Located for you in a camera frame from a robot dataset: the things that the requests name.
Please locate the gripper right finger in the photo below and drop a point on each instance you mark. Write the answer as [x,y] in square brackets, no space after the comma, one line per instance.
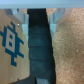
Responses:
[55,19]

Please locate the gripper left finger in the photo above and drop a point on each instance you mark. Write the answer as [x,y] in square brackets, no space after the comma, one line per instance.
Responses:
[22,20]

